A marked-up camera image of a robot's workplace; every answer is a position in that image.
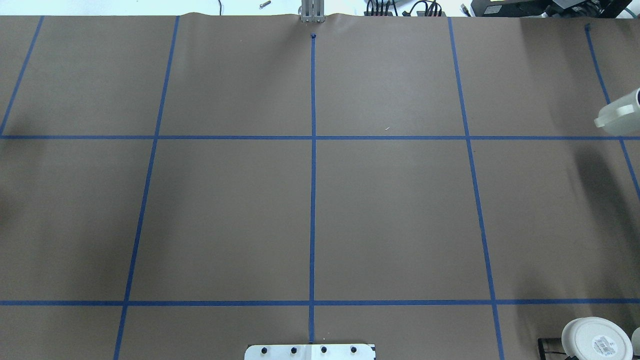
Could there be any aluminium frame post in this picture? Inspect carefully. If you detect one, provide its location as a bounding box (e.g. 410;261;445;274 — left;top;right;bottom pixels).
299;0;326;23

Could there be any white mounting plate with bolts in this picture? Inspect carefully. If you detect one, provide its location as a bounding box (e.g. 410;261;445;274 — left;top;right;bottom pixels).
244;343;377;360

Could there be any pale green ceramic mug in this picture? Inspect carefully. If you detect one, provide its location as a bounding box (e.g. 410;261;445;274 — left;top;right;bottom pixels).
594;88;640;136

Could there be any black cable bundle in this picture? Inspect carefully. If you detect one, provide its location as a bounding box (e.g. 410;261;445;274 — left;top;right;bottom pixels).
365;0;447;18

